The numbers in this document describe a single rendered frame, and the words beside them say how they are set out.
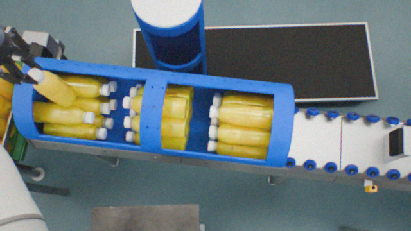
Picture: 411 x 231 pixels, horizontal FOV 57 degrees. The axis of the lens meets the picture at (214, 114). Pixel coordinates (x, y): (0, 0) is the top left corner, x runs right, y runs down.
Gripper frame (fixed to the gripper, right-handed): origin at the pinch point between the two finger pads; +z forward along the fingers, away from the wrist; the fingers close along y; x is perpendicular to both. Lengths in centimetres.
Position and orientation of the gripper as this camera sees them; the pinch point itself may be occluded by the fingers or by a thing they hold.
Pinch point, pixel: (29, 71)
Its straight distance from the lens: 117.4
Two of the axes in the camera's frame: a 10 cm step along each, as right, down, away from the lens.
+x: -9.9, -1.1, 0.3
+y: 1.2, -9.6, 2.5
